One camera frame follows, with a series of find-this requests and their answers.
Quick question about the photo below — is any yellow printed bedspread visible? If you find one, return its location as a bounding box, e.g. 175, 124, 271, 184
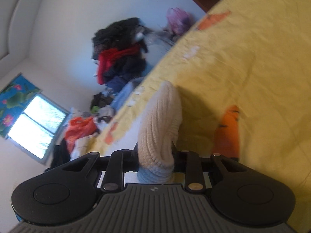
93, 0, 311, 225

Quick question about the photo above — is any grey plastic bag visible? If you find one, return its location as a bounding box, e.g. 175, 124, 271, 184
145, 29, 176, 69

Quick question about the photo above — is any white script-printed blanket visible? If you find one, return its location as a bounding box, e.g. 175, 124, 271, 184
70, 135, 96, 161

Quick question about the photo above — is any window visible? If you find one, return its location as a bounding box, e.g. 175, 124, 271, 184
7, 94, 70, 166

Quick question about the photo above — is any light blue blanket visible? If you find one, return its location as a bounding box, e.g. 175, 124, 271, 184
110, 77, 144, 110

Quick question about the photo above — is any pile of dark clothes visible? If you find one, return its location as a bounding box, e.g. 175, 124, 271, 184
91, 17, 149, 59

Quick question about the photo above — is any white knit sweater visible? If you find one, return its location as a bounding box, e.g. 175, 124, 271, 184
137, 81, 183, 184

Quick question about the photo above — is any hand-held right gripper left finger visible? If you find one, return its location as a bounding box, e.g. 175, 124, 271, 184
44, 150, 140, 192

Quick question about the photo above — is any orange plastic bag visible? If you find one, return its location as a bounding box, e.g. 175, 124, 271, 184
64, 116, 98, 151

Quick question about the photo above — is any pink plastic bag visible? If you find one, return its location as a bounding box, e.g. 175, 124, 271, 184
166, 7, 193, 35

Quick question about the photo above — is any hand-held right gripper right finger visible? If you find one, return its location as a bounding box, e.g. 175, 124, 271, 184
172, 150, 249, 192

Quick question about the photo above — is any blue floral curtain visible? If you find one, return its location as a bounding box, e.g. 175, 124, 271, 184
0, 74, 41, 138

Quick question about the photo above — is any black garment by window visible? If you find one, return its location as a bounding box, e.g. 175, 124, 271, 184
45, 138, 71, 171

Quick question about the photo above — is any red garment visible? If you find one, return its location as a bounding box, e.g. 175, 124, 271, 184
97, 44, 142, 86

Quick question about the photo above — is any dark brown garment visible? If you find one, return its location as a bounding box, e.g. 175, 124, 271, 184
91, 92, 113, 110

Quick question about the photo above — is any navy garment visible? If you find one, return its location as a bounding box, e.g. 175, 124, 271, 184
104, 61, 147, 91

